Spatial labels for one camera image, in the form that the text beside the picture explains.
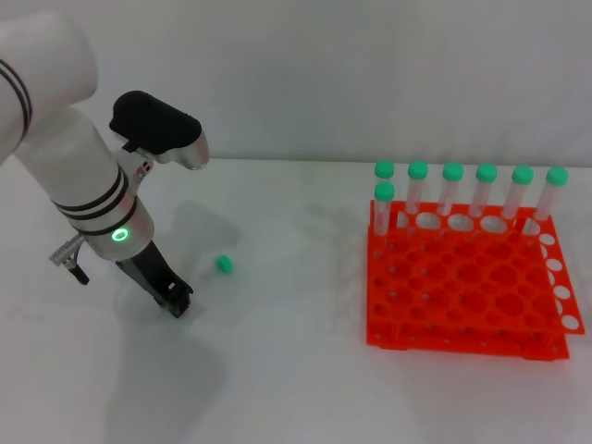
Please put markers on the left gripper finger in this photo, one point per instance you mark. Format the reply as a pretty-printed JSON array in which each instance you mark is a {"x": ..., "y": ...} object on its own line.
[
  {"x": 179, "y": 307},
  {"x": 185, "y": 289}
]

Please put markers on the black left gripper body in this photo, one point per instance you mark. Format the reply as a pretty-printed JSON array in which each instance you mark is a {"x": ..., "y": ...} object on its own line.
[{"x": 148, "y": 273}]

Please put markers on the clear test tube green cap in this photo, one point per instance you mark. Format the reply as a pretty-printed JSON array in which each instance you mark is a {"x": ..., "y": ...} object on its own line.
[
  {"x": 484, "y": 182},
  {"x": 385, "y": 169},
  {"x": 384, "y": 203},
  {"x": 451, "y": 182},
  {"x": 225, "y": 264},
  {"x": 416, "y": 185},
  {"x": 555, "y": 185},
  {"x": 520, "y": 185}
]

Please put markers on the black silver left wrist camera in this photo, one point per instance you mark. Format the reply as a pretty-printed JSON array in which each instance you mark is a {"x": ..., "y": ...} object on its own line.
[{"x": 157, "y": 125}]

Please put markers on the orange test tube rack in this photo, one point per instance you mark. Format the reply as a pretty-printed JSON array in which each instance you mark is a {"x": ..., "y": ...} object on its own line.
[{"x": 462, "y": 287}]

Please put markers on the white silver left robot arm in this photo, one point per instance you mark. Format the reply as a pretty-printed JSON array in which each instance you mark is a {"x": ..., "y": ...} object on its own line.
[{"x": 69, "y": 139}]

